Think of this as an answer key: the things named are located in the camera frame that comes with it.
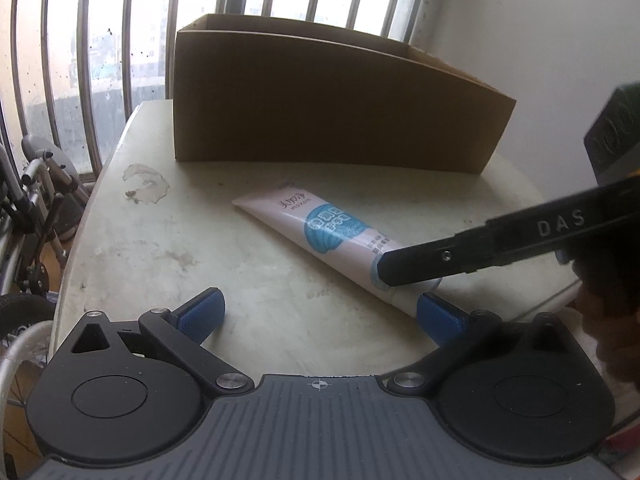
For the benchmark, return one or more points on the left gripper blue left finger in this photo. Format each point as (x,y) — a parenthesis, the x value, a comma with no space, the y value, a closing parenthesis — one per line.
(199,317)

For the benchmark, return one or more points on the wheelchair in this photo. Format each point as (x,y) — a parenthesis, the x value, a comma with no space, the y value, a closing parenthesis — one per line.
(38,205)

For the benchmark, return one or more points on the metal window railing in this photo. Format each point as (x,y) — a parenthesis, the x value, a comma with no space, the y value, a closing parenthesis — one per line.
(73,71)

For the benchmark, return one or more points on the operator's right hand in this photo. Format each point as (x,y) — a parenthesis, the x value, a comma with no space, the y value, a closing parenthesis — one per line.
(617,335)

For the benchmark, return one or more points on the brown cardboard box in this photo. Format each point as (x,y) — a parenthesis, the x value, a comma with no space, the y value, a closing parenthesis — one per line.
(253,89)

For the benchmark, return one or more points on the black camera box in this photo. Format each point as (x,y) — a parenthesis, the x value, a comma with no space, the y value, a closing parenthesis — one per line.
(612,142)

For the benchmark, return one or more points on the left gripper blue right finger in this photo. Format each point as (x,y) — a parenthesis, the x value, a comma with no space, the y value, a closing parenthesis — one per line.
(439,319)

